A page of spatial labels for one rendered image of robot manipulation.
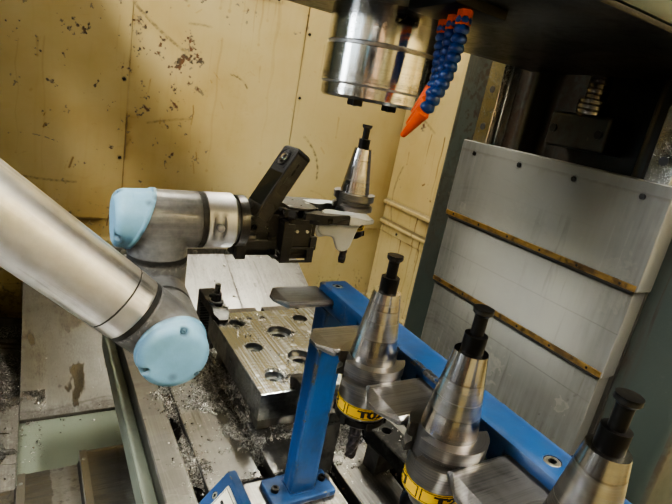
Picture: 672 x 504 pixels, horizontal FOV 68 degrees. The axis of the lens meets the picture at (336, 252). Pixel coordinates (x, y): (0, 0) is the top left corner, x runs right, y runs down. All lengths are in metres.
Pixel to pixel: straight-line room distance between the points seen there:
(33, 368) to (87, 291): 0.96
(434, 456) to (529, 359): 0.72
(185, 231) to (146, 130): 1.05
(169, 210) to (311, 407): 0.32
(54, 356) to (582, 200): 1.28
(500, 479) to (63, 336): 1.29
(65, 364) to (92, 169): 0.58
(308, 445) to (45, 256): 0.42
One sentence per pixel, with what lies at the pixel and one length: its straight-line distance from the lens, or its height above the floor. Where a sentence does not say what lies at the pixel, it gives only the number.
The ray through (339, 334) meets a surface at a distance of 0.54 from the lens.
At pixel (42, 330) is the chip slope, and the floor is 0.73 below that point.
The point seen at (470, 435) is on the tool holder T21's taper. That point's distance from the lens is 0.41.
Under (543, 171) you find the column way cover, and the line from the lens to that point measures 1.07.
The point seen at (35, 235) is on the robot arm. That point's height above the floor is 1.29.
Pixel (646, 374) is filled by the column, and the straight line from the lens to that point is 1.02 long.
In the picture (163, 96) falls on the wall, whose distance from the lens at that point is 1.68.
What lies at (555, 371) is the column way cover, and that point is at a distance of 1.08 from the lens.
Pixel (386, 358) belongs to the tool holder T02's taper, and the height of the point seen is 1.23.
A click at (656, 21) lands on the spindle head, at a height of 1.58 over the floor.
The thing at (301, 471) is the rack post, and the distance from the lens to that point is 0.77.
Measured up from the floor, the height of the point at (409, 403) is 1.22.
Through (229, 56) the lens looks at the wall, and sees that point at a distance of 1.73.
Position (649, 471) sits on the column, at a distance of 1.07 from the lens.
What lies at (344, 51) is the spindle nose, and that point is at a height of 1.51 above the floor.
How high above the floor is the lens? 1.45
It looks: 17 degrees down
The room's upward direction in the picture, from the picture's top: 11 degrees clockwise
